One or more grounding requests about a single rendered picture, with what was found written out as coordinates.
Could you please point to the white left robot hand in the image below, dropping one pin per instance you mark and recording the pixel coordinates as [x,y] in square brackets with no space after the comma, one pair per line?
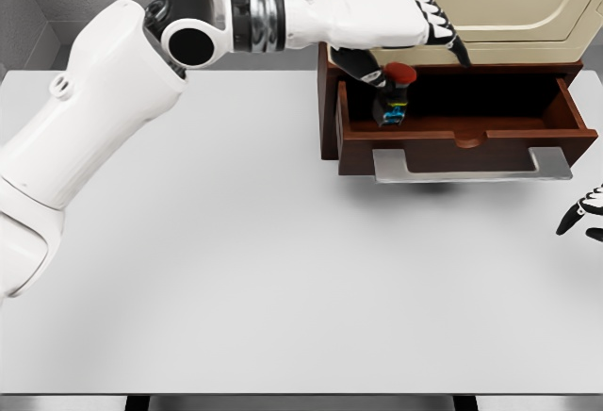
[391,17]

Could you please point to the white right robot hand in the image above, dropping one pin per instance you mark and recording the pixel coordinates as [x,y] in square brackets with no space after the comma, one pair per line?
[586,210]

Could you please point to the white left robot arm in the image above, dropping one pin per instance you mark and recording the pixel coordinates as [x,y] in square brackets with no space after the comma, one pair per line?
[99,100]

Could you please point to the brown wooden drawer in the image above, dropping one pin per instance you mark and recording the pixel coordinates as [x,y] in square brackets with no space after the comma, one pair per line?
[461,142]

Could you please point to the brown and cream cabinet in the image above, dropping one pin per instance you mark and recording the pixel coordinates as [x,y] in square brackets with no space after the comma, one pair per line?
[494,10]

